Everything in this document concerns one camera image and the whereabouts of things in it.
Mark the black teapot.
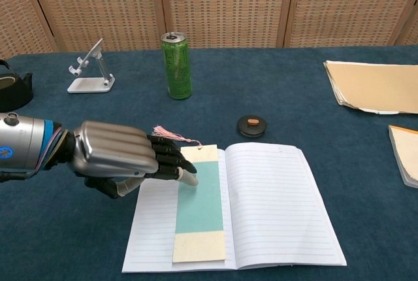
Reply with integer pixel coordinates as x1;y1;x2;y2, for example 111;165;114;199
0;59;35;114

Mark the kraft notepad orange binding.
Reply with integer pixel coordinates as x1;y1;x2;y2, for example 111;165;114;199
387;124;418;190

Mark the white folding phone stand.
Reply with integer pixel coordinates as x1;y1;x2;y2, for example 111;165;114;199
67;38;116;94

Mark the black lid wooden knob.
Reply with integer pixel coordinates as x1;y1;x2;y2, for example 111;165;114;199
236;114;268;138

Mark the cream teal bookmark pink tassel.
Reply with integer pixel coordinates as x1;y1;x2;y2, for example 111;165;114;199
152;125;227;264

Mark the green drink can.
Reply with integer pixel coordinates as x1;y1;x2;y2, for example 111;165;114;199
160;31;193;101

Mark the blue felt table cover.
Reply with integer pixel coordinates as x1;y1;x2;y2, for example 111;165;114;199
0;44;418;281

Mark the open lined notebook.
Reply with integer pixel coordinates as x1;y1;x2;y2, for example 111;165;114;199
121;142;347;274

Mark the manila folder stack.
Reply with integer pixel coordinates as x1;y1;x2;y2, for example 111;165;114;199
323;60;418;115

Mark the woven folding screen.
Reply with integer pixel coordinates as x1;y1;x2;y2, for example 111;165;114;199
0;0;418;61

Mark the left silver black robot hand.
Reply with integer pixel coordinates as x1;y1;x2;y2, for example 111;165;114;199
61;120;199;199

